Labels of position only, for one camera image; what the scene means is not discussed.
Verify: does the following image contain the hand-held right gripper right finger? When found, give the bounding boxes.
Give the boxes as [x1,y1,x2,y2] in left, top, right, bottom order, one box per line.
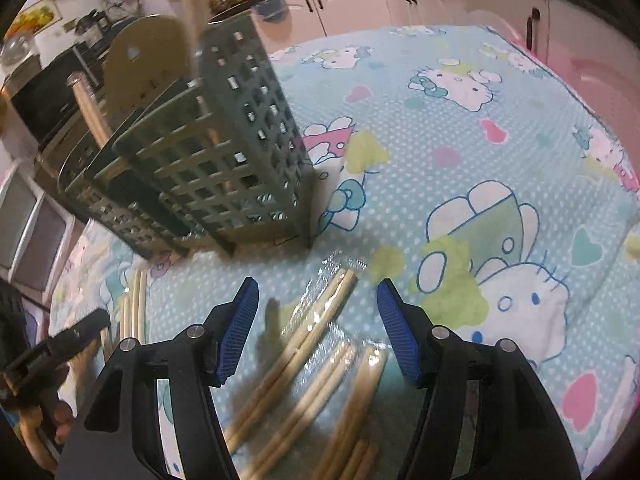
[376,278,583,480]

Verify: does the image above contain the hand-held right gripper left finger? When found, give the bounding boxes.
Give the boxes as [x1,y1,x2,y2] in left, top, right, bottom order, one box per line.
[55,276,261,480]

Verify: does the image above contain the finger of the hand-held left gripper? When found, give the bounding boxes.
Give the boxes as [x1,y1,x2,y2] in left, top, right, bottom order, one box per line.
[5,307,112,376]

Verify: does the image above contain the wooden chopstick pair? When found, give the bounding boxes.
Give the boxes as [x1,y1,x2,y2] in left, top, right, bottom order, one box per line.
[180,0,207,68]
[222,265,361,453]
[100,269,151,361]
[242,342,361,480]
[67,74,113,148]
[315,345,388,480]

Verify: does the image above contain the green plastic utensil holder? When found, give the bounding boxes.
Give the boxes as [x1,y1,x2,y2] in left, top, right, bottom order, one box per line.
[56,14,317,261]

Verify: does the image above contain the person's left hand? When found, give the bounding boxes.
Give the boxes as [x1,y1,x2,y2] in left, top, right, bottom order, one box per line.
[15,397,78,466]

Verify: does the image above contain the white framed glass door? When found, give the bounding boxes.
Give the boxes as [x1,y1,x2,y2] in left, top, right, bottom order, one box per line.
[0,170,76,291]

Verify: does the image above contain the cartoon cat printed blanket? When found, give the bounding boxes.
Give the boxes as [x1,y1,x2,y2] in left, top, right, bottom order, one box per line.
[50,22,640,480]

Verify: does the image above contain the black microwave oven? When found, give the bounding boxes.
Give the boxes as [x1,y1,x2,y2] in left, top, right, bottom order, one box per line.
[10,45,108,146]

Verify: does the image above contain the clear glass bowl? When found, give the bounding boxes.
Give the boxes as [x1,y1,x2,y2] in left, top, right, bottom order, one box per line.
[0,30,36,66]

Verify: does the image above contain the black blender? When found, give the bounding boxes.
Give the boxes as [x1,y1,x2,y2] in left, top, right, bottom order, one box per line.
[75,10,113,43]

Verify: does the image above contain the pink blanket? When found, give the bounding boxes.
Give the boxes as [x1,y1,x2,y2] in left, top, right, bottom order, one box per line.
[515,37,640,171]

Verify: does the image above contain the blue bowl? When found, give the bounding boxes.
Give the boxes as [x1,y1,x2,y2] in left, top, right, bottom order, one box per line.
[252,0,288,23]

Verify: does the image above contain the fruit wall poster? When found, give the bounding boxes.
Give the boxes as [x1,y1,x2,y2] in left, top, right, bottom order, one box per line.
[5,0,63,41]

